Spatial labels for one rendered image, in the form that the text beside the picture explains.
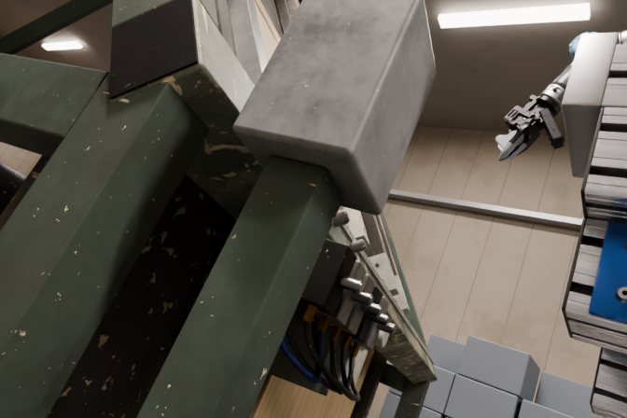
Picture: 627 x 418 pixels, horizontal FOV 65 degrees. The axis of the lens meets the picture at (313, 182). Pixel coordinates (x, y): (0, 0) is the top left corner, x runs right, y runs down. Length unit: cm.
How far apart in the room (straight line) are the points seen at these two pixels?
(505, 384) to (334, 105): 337
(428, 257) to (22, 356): 520
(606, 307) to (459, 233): 513
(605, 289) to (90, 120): 50
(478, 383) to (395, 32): 339
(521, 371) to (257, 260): 335
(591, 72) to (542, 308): 467
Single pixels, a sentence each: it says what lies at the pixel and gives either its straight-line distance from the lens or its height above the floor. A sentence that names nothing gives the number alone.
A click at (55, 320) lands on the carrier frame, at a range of 51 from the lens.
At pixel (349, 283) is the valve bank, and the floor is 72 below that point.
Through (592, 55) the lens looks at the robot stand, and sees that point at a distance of 56.
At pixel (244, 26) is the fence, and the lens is 94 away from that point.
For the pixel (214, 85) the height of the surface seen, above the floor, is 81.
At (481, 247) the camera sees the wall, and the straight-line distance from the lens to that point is 546.
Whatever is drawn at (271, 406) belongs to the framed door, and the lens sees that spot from 153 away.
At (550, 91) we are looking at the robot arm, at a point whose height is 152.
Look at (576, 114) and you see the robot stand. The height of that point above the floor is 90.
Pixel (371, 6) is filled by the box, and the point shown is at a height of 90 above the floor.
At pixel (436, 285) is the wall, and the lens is 541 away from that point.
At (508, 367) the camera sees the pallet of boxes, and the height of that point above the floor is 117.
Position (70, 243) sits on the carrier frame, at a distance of 49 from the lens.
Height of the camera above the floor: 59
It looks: 20 degrees up
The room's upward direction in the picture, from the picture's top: 25 degrees clockwise
